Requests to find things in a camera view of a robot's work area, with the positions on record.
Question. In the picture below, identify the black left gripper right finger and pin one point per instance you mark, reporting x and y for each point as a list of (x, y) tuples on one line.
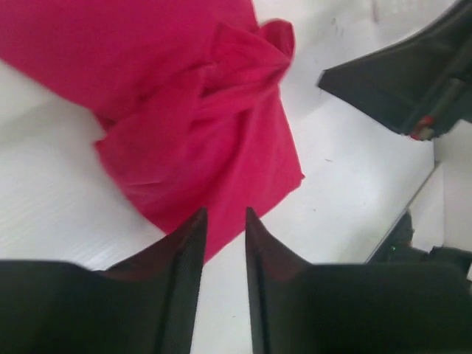
[(300, 307)]

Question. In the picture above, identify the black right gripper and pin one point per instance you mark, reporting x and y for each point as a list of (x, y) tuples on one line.
[(419, 87)]

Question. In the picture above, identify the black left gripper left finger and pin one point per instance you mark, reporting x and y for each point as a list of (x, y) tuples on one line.
[(144, 304)]

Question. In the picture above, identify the pink t shirt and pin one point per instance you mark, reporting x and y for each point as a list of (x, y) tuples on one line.
[(187, 92)]

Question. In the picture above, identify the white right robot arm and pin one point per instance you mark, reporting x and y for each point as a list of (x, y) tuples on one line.
[(407, 242)]

